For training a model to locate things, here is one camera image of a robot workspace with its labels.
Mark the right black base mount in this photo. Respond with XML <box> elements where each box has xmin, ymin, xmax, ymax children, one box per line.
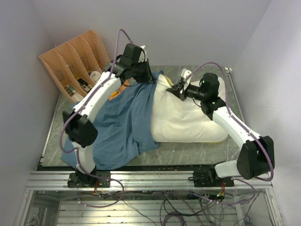
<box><xmin>188</xmin><ymin>164</ymin><xmax>234</xmax><ymax>187</ymax></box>

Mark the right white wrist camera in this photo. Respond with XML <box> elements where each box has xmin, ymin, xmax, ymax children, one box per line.
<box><xmin>180</xmin><ymin>68</ymin><xmax>192</xmax><ymax>83</ymax></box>

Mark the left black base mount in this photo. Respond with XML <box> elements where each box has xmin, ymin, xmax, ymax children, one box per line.
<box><xmin>67</xmin><ymin>170</ymin><xmax>111</xmax><ymax>188</ymax></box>

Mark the white pillow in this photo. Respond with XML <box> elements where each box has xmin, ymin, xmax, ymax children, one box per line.
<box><xmin>150</xmin><ymin>72</ymin><xmax>228</xmax><ymax>143</ymax></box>

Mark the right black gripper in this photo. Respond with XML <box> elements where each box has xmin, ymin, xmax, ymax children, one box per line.
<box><xmin>166</xmin><ymin>80</ymin><xmax>206</xmax><ymax>101</ymax></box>

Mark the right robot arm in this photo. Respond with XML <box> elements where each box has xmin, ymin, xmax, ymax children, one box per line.
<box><xmin>167</xmin><ymin>71</ymin><xmax>275</xmax><ymax>186</ymax></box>

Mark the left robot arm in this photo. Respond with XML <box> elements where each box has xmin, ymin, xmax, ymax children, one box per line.
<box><xmin>63</xmin><ymin>43</ymin><xmax>155</xmax><ymax>187</ymax></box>

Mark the white lotion bottle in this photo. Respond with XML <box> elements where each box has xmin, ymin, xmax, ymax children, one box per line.
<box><xmin>89</xmin><ymin>71</ymin><xmax>102</xmax><ymax>83</ymax></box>

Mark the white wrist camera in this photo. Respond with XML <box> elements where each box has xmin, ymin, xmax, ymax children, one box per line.
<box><xmin>180</xmin><ymin>68</ymin><xmax>192</xmax><ymax>83</ymax></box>
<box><xmin>138</xmin><ymin>45</ymin><xmax>148</xmax><ymax>63</ymax></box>

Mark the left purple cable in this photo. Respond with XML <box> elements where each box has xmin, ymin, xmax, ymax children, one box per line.
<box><xmin>58</xmin><ymin>29</ymin><xmax>135</xmax><ymax>209</ymax></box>

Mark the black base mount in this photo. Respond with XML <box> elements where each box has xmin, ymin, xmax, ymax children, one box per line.
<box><xmin>188</xmin><ymin>164</ymin><xmax>234</xmax><ymax>187</ymax></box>
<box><xmin>67</xmin><ymin>170</ymin><xmax>111</xmax><ymax>188</ymax></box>

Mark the aluminium frame rail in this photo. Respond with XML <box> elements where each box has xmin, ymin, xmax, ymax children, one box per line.
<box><xmin>25</xmin><ymin>169</ymin><xmax>273</xmax><ymax>192</ymax></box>

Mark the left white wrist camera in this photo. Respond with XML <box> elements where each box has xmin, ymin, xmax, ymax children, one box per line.
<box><xmin>138</xmin><ymin>45</ymin><xmax>148</xmax><ymax>63</ymax></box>

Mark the blue pillowcase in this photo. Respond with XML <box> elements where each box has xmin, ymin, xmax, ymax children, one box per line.
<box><xmin>60</xmin><ymin>70</ymin><xmax>165</xmax><ymax>170</ymax></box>

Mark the orange plastic file organizer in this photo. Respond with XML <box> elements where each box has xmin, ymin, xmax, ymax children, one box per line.
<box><xmin>39</xmin><ymin>30</ymin><xmax>110</xmax><ymax>102</ymax></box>

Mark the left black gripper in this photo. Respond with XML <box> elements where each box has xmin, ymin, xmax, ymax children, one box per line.
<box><xmin>133</xmin><ymin>59</ymin><xmax>157</xmax><ymax>84</ymax></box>

